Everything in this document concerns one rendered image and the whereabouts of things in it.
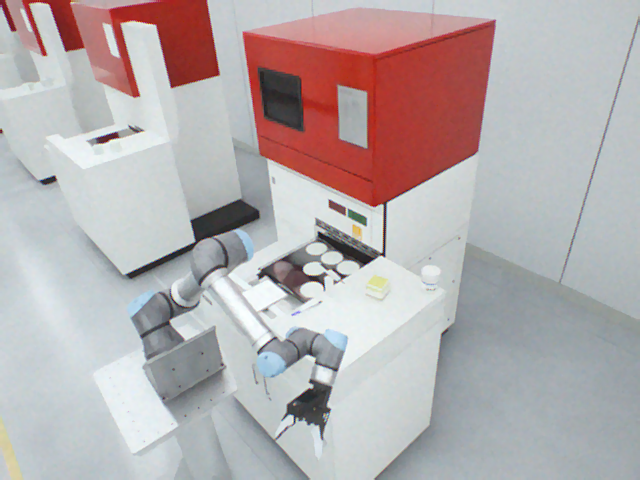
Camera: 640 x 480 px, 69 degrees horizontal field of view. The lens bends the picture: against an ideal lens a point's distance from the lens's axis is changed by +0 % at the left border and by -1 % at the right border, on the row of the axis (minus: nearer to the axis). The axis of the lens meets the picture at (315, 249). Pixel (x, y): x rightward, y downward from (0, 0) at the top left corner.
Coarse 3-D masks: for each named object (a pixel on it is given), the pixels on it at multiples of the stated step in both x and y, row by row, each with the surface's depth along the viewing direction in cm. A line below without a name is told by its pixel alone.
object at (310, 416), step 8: (312, 384) 133; (320, 384) 132; (328, 392) 137; (320, 400) 134; (328, 400) 138; (312, 408) 131; (320, 408) 133; (328, 408) 136; (304, 416) 131; (312, 416) 130; (328, 416) 136
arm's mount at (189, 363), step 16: (208, 336) 166; (176, 352) 160; (192, 352) 165; (208, 352) 169; (144, 368) 169; (160, 368) 159; (176, 368) 163; (192, 368) 167; (208, 368) 172; (160, 384) 162; (176, 384) 166; (192, 384) 171
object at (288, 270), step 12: (300, 252) 223; (276, 264) 217; (288, 264) 216; (300, 264) 215; (324, 264) 215; (336, 264) 214; (360, 264) 212; (276, 276) 209; (288, 276) 209; (300, 276) 208; (312, 276) 207; (324, 276) 207; (288, 288) 202; (300, 288) 201; (324, 288) 200
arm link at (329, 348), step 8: (320, 336) 139; (328, 336) 136; (336, 336) 135; (344, 336) 136; (320, 344) 136; (328, 344) 135; (336, 344) 135; (344, 344) 136; (312, 352) 138; (320, 352) 136; (328, 352) 134; (336, 352) 134; (344, 352) 137; (320, 360) 134; (328, 360) 134; (336, 360) 134; (328, 368) 133; (336, 368) 135
